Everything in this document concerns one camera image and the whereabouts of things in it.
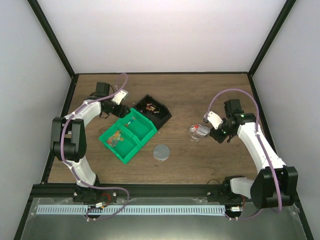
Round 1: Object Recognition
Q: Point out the green bin with lollipop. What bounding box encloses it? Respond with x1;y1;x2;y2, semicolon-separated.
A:
117;107;158;147

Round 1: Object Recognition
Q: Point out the metal scoop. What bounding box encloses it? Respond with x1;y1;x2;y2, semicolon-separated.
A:
190;124;211;137

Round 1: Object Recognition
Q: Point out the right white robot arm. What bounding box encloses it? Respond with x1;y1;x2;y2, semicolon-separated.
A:
204;99;298;209

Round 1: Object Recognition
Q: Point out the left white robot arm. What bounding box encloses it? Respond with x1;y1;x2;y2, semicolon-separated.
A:
50;82;130;202

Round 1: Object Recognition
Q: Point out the green bin with star candies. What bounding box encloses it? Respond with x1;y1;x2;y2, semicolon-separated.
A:
98;123;141;165

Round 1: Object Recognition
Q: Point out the pile of star candies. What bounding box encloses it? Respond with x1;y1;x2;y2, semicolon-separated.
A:
106;130;124;148

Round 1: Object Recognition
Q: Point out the blue lollipop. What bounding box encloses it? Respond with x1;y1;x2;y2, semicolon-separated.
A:
125;117;136;128

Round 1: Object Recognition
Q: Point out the clear plastic cup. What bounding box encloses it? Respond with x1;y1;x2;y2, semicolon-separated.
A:
189;124;210;142

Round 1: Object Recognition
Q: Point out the black plastic bin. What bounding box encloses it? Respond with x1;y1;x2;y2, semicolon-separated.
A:
133;94;172;130

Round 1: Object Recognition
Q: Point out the round grey lid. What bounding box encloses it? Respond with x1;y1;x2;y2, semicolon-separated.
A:
153;144;170;161

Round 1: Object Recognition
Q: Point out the grey metal front panel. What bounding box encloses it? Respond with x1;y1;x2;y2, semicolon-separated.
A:
21;198;306;240

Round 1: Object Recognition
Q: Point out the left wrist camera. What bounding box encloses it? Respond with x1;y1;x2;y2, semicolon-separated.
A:
111;89;129;105

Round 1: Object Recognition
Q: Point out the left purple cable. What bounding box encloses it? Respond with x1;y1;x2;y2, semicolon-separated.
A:
60;72;130;222

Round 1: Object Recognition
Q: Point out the purple cable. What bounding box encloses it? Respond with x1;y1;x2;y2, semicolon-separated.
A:
206;88;284;222
60;72;130;222

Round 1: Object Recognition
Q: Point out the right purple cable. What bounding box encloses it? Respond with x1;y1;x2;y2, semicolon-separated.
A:
206;88;284;222

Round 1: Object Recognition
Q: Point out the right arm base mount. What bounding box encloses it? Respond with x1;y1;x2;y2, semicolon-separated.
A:
204;176;254;201

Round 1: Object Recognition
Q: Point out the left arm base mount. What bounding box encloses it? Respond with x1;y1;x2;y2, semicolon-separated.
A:
72;186;117;204

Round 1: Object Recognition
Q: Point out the light blue slotted cable duct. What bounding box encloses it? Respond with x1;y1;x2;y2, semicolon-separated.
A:
35;204;226;216

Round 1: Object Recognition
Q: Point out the black aluminium frame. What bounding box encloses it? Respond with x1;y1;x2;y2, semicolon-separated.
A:
14;0;314;240

